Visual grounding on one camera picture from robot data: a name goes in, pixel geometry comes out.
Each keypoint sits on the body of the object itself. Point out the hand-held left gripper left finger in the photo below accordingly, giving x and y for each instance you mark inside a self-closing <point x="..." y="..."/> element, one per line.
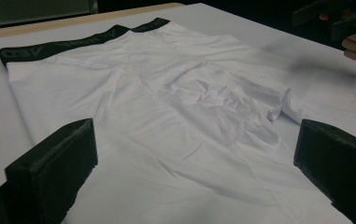
<point x="51" y="168"/>

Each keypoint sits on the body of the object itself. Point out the white shorts with black waistband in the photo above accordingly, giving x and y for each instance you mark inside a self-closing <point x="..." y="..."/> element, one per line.
<point x="166" y="124"/>

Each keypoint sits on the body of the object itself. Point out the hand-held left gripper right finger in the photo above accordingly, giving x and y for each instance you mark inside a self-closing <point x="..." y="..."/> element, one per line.
<point x="337" y="161"/>

